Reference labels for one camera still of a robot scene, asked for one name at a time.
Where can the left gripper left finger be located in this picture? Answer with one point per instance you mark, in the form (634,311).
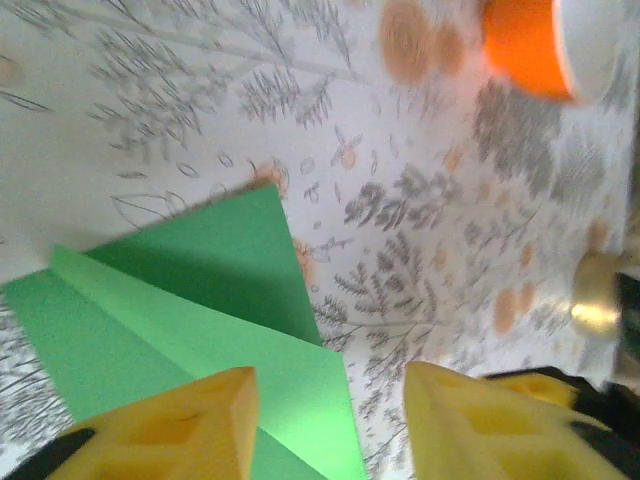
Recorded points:
(175,435)

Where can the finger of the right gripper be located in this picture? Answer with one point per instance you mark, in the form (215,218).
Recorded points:
(535,387)

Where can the green paper sheet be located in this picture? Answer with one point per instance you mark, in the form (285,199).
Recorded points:
(150,325)

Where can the white orange bowl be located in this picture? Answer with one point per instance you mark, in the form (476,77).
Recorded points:
(525,50)

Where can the floral patterned table cover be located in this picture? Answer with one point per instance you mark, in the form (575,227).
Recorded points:
(400,225)

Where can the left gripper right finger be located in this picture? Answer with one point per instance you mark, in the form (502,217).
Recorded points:
(475,440)

